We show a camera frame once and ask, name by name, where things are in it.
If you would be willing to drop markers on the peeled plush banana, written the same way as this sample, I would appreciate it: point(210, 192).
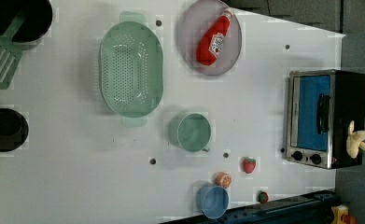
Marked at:
point(355, 140)

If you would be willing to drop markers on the black toaster oven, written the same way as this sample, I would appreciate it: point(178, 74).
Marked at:
point(321, 105)

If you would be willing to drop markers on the green mug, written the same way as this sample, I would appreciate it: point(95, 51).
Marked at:
point(190, 131)

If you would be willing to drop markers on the red plush ketchup bottle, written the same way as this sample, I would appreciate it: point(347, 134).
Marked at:
point(211, 43)

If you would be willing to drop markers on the green perforated colander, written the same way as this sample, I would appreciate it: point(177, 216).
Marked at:
point(130, 66)

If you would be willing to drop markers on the orange slice toy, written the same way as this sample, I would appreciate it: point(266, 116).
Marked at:
point(223, 180)

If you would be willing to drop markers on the blue cup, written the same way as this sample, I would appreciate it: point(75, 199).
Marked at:
point(212, 200)

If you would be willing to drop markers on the grey oval plate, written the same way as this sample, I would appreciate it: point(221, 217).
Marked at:
point(196, 20)

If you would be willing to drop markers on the small red strawberry toy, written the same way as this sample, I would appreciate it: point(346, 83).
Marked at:
point(262, 197)

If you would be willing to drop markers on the black cylinder holder lower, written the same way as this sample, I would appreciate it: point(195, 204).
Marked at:
point(14, 129)

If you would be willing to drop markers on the black cylinder holder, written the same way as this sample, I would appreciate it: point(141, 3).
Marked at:
point(14, 129)
point(37, 15)

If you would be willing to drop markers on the yellow clamp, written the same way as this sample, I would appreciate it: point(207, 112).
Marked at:
point(342, 216)

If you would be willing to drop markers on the green slotted spatula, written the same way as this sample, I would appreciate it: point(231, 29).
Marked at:
point(10, 54)

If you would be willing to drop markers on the black cylinder holder upper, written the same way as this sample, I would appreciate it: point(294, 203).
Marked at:
point(37, 15)

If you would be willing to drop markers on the dark blue table rail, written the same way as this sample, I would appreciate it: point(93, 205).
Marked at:
point(310, 208)

